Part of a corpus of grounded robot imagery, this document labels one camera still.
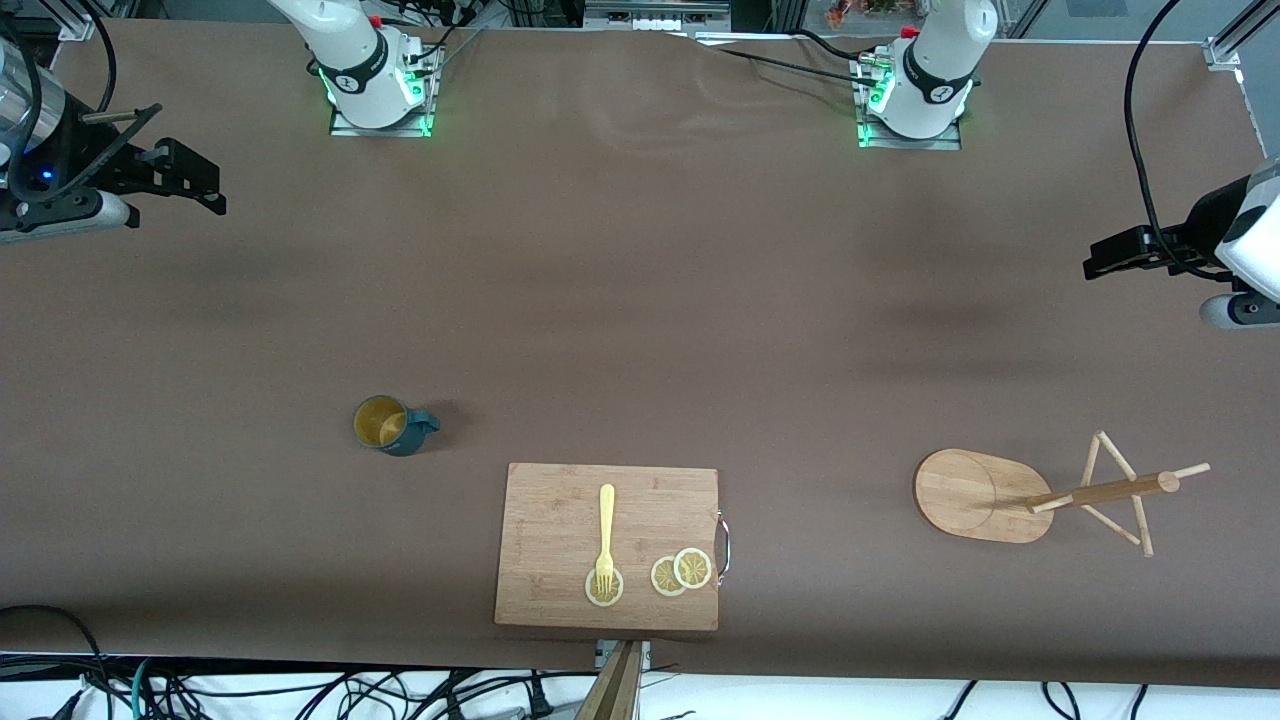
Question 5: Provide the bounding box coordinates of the wooden cutting board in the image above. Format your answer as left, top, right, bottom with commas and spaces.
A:
494, 462, 721, 632

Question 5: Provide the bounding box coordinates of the thick black floor cable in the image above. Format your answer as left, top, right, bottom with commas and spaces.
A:
0, 605, 113, 720

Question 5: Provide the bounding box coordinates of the long black table cable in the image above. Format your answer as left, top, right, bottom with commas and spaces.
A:
690, 35, 886, 91

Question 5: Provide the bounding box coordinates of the short black table cable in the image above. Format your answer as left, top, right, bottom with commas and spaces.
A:
795, 28, 873, 64

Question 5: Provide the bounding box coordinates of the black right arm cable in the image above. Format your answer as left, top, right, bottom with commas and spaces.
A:
0, 0, 163, 206

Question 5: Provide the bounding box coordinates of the black right base cable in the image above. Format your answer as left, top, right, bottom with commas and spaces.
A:
385, 0, 486, 69

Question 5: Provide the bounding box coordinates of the wooden cup rack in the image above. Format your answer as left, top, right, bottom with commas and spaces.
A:
914, 432, 1211, 558

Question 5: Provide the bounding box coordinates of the yellow plastic fork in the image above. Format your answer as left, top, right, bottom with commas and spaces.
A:
595, 484, 617, 596

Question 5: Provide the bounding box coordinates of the grey power strip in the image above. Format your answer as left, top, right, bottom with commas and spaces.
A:
585, 0, 731, 31

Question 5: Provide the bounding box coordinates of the wooden post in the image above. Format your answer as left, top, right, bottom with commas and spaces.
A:
575, 640, 643, 720

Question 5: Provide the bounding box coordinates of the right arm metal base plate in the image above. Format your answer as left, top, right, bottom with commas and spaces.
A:
328, 40, 443, 138

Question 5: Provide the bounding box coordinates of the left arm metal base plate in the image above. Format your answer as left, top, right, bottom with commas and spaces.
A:
855, 55, 963, 151

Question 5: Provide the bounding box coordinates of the brown table cover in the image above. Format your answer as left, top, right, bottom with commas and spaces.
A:
0, 20, 1280, 691

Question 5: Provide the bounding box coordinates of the teal ribbed cup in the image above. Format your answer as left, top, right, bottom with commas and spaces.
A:
353, 395, 441, 458

